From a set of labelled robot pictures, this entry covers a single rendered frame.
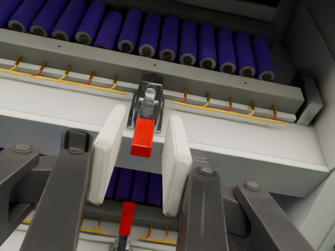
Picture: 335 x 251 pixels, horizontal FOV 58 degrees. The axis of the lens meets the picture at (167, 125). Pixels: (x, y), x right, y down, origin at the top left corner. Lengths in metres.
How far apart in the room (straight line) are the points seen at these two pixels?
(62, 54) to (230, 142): 0.16
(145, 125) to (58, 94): 0.10
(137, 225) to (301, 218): 0.19
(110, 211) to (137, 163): 0.13
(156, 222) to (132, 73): 0.19
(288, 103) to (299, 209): 0.10
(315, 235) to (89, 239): 0.24
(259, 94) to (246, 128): 0.03
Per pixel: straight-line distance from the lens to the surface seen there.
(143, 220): 0.38
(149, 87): 0.23
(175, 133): 0.16
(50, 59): 0.28
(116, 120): 0.16
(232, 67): 0.31
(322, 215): 0.32
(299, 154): 0.28
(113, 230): 0.39
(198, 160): 0.15
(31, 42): 0.29
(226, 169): 0.27
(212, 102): 0.27
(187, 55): 0.30
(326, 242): 0.34
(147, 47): 0.30
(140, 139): 0.18
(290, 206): 0.34
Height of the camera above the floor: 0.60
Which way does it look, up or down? 27 degrees down
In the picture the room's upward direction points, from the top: 13 degrees clockwise
